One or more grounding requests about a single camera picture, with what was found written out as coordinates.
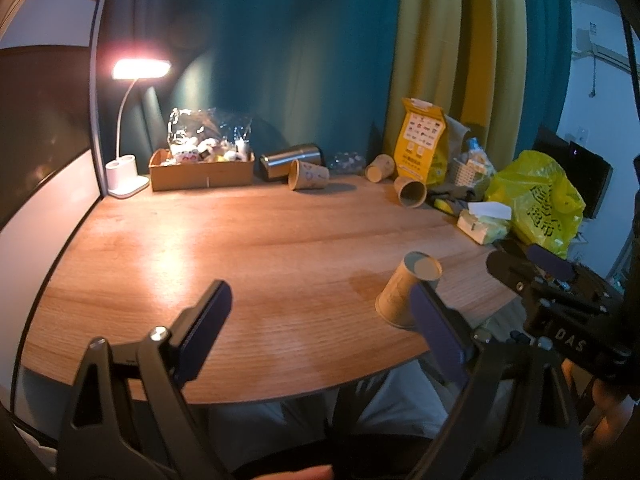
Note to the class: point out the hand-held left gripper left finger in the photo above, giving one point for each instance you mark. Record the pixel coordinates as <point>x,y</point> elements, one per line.
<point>205,320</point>

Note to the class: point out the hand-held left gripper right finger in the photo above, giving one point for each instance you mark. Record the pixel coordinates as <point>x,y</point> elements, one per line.
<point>440,330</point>

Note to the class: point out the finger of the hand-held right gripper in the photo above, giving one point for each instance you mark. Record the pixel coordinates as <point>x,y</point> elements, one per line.
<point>512,275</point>
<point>552,265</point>

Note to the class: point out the brown paper cup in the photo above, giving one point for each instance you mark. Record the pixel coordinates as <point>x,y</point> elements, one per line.
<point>309,175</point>
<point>405,290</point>
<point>410,192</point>
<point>380,167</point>

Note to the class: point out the person's right hand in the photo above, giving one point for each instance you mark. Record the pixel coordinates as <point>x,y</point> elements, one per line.
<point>617,410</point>

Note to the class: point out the green tissue pack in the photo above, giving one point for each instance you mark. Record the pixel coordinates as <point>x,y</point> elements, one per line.
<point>482,225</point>

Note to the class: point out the yellow plastic bag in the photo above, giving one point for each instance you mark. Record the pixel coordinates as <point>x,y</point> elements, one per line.
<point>537,200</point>

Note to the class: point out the person's legs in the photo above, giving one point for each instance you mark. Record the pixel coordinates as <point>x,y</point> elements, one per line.
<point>395,400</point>

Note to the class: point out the black monitor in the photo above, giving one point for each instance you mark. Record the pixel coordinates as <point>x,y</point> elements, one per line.
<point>592,180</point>

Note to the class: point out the yellow sponge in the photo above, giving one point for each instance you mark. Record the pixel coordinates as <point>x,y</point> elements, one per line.
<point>446,206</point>

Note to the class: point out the dark cloth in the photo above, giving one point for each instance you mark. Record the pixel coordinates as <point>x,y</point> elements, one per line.
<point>452,192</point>

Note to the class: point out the white mesh basket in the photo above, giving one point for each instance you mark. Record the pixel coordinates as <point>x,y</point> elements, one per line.
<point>470,172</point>

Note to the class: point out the small bottle in basket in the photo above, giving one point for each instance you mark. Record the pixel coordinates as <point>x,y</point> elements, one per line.
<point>476,147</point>

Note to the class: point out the cardboard box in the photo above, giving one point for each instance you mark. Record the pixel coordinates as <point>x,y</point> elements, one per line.
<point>202,176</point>

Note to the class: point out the grey paper bag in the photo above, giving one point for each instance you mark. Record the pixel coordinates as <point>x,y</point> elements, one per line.
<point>457,135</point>

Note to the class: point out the yellow printed pouch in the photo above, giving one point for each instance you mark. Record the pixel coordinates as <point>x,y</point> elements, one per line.
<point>420,140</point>

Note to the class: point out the white desk lamp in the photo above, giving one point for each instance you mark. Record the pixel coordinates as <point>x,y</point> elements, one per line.
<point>125,170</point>

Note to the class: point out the clear plastic bag of snacks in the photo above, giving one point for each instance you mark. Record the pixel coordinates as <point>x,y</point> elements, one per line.
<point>207,135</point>

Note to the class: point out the stainless steel tumbler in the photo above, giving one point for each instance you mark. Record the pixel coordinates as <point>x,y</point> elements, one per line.
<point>290,155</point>

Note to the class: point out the clear plastic bottle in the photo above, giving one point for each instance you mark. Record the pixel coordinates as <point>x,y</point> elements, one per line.
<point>346,161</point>

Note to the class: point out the white air conditioner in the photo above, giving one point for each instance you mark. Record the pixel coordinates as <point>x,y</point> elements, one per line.
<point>607,55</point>

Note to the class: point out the yellow curtain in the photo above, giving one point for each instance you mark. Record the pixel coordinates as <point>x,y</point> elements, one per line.
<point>450,40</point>

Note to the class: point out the teal curtain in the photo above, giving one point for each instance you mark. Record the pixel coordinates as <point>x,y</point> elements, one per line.
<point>280,60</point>

